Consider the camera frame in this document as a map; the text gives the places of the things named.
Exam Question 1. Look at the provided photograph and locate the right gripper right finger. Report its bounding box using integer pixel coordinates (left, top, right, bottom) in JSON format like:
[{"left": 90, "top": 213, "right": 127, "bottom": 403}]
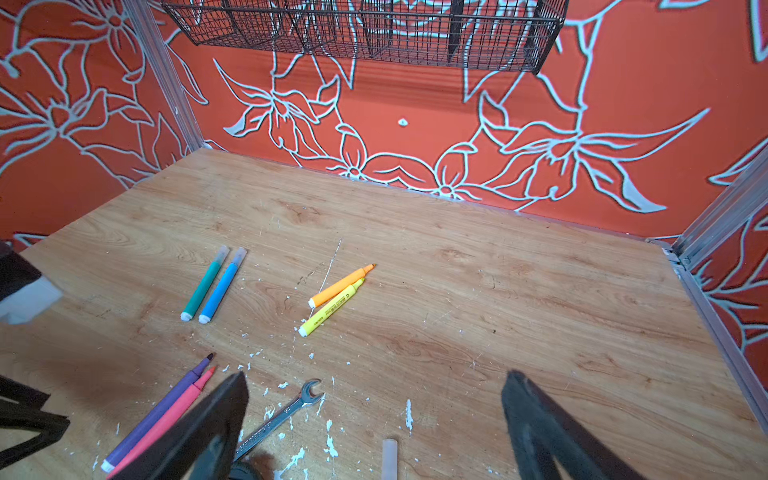
[{"left": 501, "top": 370, "right": 642, "bottom": 479}]

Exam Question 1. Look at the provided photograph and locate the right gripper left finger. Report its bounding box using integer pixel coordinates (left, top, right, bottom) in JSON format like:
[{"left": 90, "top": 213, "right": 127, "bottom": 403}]
[{"left": 113, "top": 373, "right": 249, "bottom": 479}]

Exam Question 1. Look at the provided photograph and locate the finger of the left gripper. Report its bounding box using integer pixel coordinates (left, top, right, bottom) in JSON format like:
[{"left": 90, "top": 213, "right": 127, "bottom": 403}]
[{"left": 1, "top": 376, "right": 71, "bottom": 469}]

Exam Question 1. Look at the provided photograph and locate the pink marker pen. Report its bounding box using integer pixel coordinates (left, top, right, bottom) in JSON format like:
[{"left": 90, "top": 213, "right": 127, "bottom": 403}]
[{"left": 107, "top": 367, "right": 216, "bottom": 479}]

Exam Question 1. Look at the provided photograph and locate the purple marker pen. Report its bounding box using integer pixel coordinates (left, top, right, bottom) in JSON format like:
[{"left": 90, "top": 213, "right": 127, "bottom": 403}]
[{"left": 101, "top": 353, "right": 215, "bottom": 473}]

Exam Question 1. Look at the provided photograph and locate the blue marker pen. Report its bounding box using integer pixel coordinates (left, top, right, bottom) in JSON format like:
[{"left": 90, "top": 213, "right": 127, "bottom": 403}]
[{"left": 198, "top": 247, "right": 248, "bottom": 324}]

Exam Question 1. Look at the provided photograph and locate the green marker pen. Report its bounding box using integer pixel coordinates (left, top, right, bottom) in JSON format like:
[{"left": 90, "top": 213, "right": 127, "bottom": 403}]
[{"left": 180, "top": 245, "right": 230, "bottom": 322}]

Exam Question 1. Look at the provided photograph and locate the clear pen cap middle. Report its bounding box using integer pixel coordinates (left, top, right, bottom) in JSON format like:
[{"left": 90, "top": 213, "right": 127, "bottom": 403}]
[{"left": 381, "top": 438, "right": 398, "bottom": 480}]

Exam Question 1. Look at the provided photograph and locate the yellow highlighter pen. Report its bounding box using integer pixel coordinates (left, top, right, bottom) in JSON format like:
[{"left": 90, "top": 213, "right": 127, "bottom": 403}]
[{"left": 298, "top": 278, "right": 365, "bottom": 337}]

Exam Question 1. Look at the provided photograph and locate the orange highlighter pen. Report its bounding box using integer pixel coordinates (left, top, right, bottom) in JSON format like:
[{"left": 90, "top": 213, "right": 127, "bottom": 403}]
[{"left": 308, "top": 264, "right": 376, "bottom": 308}]

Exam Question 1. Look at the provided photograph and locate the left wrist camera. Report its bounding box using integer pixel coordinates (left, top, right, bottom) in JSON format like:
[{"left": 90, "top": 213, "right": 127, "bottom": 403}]
[{"left": 1, "top": 242, "right": 62, "bottom": 325}]

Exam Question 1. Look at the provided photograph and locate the black wire basket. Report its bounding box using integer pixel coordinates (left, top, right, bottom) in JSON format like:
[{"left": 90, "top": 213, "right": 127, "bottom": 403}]
[{"left": 161, "top": 0, "right": 569, "bottom": 73}]

